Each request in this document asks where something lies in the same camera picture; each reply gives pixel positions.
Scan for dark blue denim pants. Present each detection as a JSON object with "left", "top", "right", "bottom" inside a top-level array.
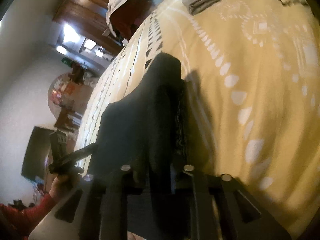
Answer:
[{"left": 86, "top": 52, "right": 216, "bottom": 240}]

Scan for red sleeved left forearm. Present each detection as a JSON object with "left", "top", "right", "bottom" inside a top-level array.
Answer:
[{"left": 1, "top": 194, "right": 56, "bottom": 239}]

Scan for person's left hand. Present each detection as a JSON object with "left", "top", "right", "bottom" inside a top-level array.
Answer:
[{"left": 49, "top": 166, "right": 84, "bottom": 203}]

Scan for wooden chair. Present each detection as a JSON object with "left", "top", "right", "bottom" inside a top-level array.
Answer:
[{"left": 53, "top": 107, "right": 83, "bottom": 132}]

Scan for cardboard boxes pile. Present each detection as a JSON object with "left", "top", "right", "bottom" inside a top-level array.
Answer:
[{"left": 48, "top": 73, "right": 93, "bottom": 119}]

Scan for dark wooden wardrobe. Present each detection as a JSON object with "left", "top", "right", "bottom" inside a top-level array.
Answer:
[{"left": 54, "top": 0, "right": 123, "bottom": 55}]

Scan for yellow patterned bedspread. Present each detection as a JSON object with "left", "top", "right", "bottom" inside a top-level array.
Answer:
[{"left": 75, "top": 0, "right": 319, "bottom": 239}]

